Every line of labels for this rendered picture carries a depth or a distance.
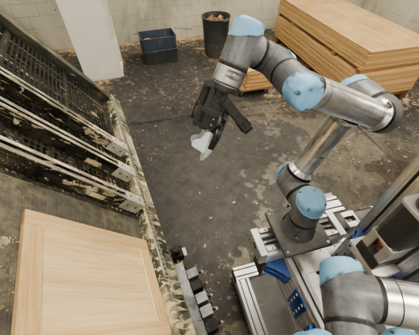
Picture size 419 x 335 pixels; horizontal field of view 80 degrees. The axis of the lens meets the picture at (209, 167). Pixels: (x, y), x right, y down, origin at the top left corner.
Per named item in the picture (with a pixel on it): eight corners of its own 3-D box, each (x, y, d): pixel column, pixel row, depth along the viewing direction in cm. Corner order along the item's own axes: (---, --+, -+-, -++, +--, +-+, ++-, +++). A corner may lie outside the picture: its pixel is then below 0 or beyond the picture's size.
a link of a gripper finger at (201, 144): (185, 155, 70) (196, 125, 66) (205, 161, 72) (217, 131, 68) (185, 159, 67) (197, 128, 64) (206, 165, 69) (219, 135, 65)
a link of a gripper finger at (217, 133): (205, 143, 69) (217, 114, 66) (211, 145, 70) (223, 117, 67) (207, 150, 65) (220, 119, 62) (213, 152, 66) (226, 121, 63)
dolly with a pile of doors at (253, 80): (272, 94, 381) (277, 68, 351) (239, 98, 372) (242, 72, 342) (257, 74, 421) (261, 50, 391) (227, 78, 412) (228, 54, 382)
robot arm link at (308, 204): (298, 231, 101) (307, 213, 91) (282, 205, 110) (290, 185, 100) (324, 224, 103) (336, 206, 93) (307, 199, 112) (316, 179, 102)
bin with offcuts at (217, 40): (232, 58, 465) (235, 18, 417) (205, 60, 456) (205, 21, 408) (224, 46, 499) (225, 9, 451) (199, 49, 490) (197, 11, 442)
